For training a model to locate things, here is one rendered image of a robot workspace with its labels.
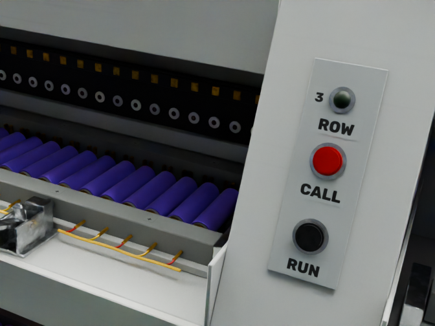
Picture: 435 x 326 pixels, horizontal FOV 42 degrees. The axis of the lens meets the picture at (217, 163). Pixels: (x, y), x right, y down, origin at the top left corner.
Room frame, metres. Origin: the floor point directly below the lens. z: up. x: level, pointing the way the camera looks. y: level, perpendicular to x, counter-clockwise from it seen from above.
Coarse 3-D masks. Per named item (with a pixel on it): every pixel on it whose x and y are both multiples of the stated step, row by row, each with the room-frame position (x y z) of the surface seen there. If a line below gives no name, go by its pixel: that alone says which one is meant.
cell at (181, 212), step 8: (208, 184) 0.47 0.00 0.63; (200, 192) 0.45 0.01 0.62; (208, 192) 0.46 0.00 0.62; (216, 192) 0.47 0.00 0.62; (184, 200) 0.45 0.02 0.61; (192, 200) 0.44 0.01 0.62; (200, 200) 0.45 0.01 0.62; (208, 200) 0.45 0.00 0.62; (176, 208) 0.43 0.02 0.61; (184, 208) 0.43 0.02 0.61; (192, 208) 0.43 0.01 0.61; (200, 208) 0.44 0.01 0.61; (168, 216) 0.42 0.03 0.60; (176, 216) 0.42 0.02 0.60; (184, 216) 0.42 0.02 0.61; (192, 216) 0.43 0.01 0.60
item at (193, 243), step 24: (0, 168) 0.46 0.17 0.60; (0, 192) 0.44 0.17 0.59; (24, 192) 0.43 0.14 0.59; (48, 192) 0.43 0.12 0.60; (72, 192) 0.43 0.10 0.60; (72, 216) 0.42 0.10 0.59; (96, 216) 0.41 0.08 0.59; (120, 216) 0.40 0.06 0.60; (144, 216) 0.40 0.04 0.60; (144, 240) 0.40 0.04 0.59; (168, 240) 0.39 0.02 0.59; (192, 240) 0.38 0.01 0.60; (216, 240) 0.38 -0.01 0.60; (168, 264) 0.37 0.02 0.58
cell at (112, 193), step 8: (144, 168) 0.49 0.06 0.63; (128, 176) 0.47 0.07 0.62; (136, 176) 0.47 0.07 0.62; (144, 176) 0.48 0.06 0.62; (152, 176) 0.49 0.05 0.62; (120, 184) 0.46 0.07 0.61; (128, 184) 0.46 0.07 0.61; (136, 184) 0.47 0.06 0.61; (144, 184) 0.48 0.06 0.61; (104, 192) 0.45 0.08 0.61; (112, 192) 0.44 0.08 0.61; (120, 192) 0.45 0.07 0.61; (128, 192) 0.45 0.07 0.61; (112, 200) 0.44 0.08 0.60; (120, 200) 0.44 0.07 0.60
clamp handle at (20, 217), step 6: (18, 210) 0.39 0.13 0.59; (24, 210) 0.39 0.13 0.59; (18, 216) 0.39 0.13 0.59; (24, 216) 0.39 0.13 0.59; (0, 222) 0.38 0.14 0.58; (6, 222) 0.38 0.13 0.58; (12, 222) 0.38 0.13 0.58; (18, 222) 0.39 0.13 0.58; (0, 228) 0.37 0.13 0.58; (6, 228) 0.38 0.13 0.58
